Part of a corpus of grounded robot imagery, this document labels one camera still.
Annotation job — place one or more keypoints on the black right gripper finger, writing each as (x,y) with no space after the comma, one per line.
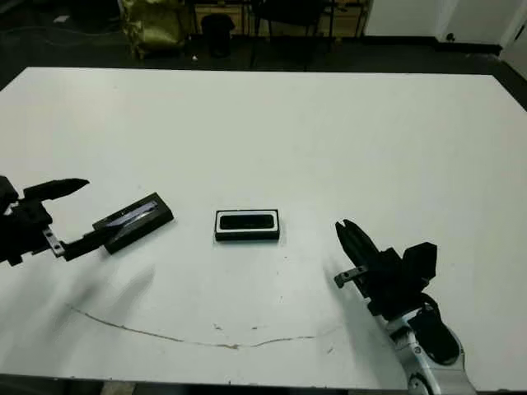
(350,251)
(366,249)

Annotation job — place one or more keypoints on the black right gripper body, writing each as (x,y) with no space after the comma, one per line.
(391,284)

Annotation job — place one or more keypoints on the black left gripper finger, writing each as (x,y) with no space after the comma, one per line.
(80,246)
(57,189)

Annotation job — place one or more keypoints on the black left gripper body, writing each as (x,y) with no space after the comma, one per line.
(24,238)

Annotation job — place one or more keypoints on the black printed box lid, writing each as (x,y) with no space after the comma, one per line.
(140,224)

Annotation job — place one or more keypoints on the slim black camera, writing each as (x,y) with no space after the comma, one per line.
(247,222)

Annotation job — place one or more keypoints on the black box base white insert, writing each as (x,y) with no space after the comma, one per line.
(247,238)

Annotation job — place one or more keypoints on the white paper sheet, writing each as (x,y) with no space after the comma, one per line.
(62,19)

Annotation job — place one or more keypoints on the yellow plastic bag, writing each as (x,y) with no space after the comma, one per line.
(154,25)

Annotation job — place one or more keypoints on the black waste bin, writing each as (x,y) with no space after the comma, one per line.
(218,36)

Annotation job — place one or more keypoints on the black mesh office chair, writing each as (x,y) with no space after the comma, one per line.
(290,10)

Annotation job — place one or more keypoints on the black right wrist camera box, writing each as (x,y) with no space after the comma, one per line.
(422,263)

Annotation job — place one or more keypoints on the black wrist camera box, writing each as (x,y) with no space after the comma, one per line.
(422,263)
(6,190)

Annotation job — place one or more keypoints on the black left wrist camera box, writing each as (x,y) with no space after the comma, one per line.
(6,190)

